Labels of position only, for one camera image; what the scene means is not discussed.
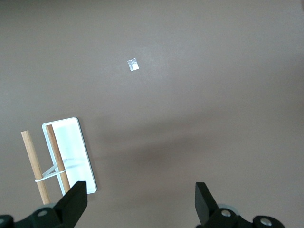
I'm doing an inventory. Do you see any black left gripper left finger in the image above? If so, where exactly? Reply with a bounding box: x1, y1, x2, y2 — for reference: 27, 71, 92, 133
0, 180, 89, 228

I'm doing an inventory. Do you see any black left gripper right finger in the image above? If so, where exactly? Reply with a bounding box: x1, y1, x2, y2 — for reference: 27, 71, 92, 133
194, 182, 285, 228

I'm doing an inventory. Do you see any white rubber band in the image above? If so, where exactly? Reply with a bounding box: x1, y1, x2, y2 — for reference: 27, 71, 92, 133
35, 163, 67, 183

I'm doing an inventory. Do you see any wooden stick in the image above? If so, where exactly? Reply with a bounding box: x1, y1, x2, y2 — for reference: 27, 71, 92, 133
45, 125, 71, 193
20, 130, 52, 205

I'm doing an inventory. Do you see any white rectangular tray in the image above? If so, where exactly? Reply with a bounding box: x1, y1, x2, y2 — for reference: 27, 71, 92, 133
41, 116, 98, 195

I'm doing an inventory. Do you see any small clear tape piece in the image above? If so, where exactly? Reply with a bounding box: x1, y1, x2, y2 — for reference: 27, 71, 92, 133
127, 58, 140, 72

